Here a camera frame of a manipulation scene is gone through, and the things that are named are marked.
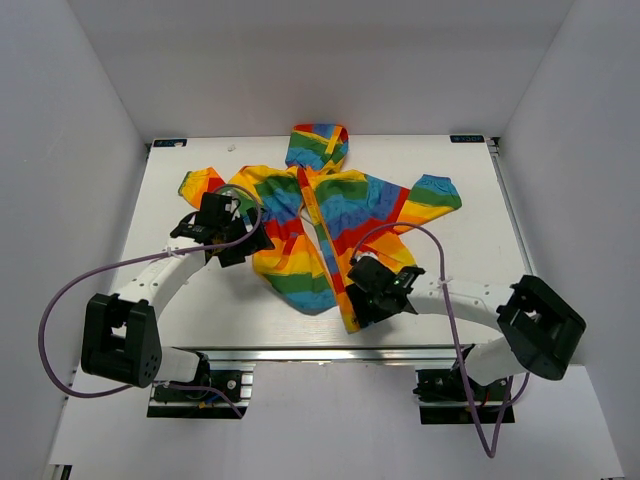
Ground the blue label right corner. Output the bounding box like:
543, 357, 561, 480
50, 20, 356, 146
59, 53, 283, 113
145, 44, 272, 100
449, 134, 485, 144

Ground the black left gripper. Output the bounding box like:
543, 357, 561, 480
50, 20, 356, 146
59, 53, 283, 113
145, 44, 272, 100
218, 207, 274, 267

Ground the aluminium table front rail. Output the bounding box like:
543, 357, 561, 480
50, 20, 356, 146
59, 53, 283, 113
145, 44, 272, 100
188, 347, 456, 364

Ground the blue label corner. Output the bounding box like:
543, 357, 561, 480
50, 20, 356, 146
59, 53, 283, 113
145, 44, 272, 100
449, 134, 485, 144
152, 138, 187, 148

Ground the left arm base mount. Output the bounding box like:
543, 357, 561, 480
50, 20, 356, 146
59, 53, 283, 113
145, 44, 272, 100
147, 352, 254, 420

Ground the rainbow striped kids jacket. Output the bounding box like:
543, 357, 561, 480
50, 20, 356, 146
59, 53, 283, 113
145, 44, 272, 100
177, 123, 464, 335

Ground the blue label left corner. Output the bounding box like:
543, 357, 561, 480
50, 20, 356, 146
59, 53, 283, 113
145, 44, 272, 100
152, 138, 187, 148

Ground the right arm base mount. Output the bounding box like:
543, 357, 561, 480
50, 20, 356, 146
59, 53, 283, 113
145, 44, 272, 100
413, 369, 512, 425

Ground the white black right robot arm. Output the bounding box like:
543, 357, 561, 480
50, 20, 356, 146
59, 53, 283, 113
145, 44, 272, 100
346, 256, 586, 399

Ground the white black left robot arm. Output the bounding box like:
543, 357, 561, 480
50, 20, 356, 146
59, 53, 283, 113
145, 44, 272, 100
81, 185, 274, 399

